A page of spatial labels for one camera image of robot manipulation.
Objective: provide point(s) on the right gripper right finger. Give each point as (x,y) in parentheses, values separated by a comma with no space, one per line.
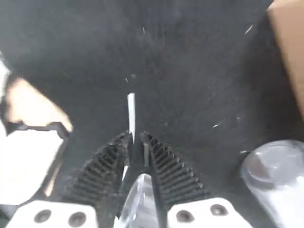
(173,175)

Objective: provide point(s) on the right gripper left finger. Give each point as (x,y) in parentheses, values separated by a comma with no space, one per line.
(99,171)

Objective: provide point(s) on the cardboard box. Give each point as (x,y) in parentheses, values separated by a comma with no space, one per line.
(289,42)

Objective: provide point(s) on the clear plastic bottle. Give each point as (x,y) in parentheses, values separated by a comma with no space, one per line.
(273,171)

